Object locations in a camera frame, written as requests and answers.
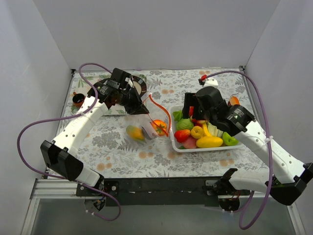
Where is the red lychee bunch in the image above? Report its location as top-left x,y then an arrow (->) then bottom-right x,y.
189,106 -> 207,124

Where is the yellow green mango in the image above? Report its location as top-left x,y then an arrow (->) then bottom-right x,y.
126,125 -> 145,141

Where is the orange red pepper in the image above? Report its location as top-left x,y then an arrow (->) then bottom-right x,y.
151,119 -> 167,136

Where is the clear zip bag orange zipper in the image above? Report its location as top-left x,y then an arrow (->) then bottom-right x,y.
125,93 -> 171,143

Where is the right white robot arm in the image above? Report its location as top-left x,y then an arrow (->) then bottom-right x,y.
182,86 -> 313,206

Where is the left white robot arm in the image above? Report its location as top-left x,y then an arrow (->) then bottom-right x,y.
40,68 -> 149,196

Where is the striped rim ceramic plate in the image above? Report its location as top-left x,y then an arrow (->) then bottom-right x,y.
132,75 -> 147,97

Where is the orange papaya slice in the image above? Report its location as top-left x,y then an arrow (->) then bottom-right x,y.
228,96 -> 240,106

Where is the green lettuce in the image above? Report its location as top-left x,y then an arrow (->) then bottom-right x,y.
207,122 -> 224,138

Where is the green cabbage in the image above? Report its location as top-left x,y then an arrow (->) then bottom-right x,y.
176,118 -> 194,131

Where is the green starfruit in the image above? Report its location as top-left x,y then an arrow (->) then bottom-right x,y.
173,110 -> 183,122

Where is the yellow mango in basket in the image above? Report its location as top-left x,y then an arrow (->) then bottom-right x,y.
196,136 -> 223,148

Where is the green apple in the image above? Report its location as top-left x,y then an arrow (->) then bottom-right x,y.
222,132 -> 239,146

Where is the small brown clay cup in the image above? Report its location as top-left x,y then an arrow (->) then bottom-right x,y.
72,92 -> 85,108

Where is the pink peach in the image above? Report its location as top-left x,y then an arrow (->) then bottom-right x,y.
182,136 -> 197,149

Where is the white plastic basket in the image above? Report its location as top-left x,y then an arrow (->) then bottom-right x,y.
168,105 -> 244,153

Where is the floral tablecloth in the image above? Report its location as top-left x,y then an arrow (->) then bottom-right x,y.
73,69 -> 268,178

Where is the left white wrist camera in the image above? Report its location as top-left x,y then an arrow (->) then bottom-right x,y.
123,76 -> 134,90

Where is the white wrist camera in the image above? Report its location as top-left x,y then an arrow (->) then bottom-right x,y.
198,74 -> 219,89
123,76 -> 134,90

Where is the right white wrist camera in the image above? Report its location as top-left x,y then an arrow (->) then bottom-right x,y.
198,74 -> 219,89

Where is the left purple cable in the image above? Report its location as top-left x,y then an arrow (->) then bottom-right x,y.
17,63 -> 113,179

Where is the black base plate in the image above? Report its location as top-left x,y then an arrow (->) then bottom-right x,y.
75,176 -> 243,208

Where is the aluminium frame rail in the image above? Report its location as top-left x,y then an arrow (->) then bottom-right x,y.
30,179 -> 81,199

